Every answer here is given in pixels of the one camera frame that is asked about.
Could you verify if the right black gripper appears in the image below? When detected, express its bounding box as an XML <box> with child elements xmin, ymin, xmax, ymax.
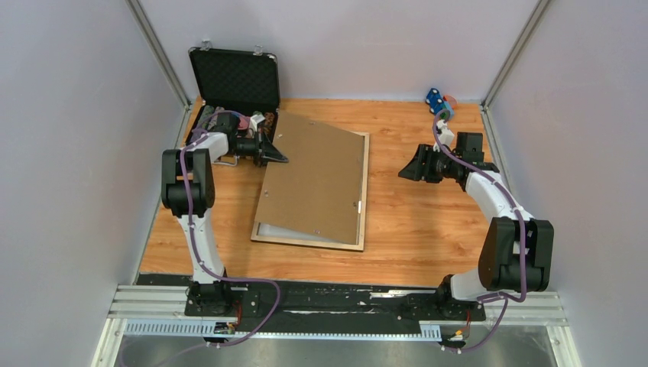
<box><xmin>398</xmin><ymin>144</ymin><xmax>460</xmax><ymax>184</ymax></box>

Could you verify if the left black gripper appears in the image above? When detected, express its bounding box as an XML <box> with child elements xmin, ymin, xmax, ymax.
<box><xmin>229</xmin><ymin>129</ymin><xmax>290</xmax><ymax>168</ymax></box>

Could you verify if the beach landscape photo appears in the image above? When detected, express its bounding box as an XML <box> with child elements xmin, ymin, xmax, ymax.
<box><xmin>251</xmin><ymin>223</ymin><xmax>364</xmax><ymax>249</ymax></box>

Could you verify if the wooden picture frame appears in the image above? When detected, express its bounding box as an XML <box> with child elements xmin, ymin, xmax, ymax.
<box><xmin>251</xmin><ymin>132</ymin><xmax>370</xmax><ymax>252</ymax></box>

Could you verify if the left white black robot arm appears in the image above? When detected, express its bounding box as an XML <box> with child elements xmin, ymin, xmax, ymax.
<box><xmin>161</xmin><ymin>109</ymin><xmax>288</xmax><ymax>316</ymax></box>

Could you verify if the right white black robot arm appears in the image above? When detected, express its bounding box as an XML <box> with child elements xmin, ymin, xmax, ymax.
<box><xmin>398</xmin><ymin>132</ymin><xmax>554</xmax><ymax>320</ymax></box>

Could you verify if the blue orange tape dispenser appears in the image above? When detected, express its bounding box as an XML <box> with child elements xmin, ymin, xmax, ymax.
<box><xmin>425</xmin><ymin>87</ymin><xmax>457</xmax><ymax>122</ymax></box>

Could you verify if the black poker chip case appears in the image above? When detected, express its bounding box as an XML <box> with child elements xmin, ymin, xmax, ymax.
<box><xmin>189</xmin><ymin>47</ymin><xmax>280</xmax><ymax>156</ymax></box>

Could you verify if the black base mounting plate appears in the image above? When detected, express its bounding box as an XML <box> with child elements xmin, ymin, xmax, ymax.
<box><xmin>184</xmin><ymin>281</ymin><xmax>486</xmax><ymax>335</ymax></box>

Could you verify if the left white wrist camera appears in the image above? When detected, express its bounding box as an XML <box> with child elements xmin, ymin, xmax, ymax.
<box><xmin>248</xmin><ymin>114</ymin><xmax>265</xmax><ymax>132</ymax></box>

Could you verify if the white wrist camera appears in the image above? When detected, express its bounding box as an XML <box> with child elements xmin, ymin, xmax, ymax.
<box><xmin>248</xmin><ymin>114</ymin><xmax>265</xmax><ymax>132</ymax></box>
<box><xmin>435</xmin><ymin>120</ymin><xmax>455</xmax><ymax>151</ymax></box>

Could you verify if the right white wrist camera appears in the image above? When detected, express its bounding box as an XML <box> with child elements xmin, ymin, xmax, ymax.
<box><xmin>435</xmin><ymin>120</ymin><xmax>455</xmax><ymax>151</ymax></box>

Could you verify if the aluminium rail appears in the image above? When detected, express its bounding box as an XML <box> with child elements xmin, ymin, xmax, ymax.
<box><xmin>109</xmin><ymin>285</ymin><xmax>569</xmax><ymax>326</ymax></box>

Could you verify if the white slotted cable duct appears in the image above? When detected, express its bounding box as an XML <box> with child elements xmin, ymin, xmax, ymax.
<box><xmin>124</xmin><ymin>320</ymin><xmax>442</xmax><ymax>341</ymax></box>

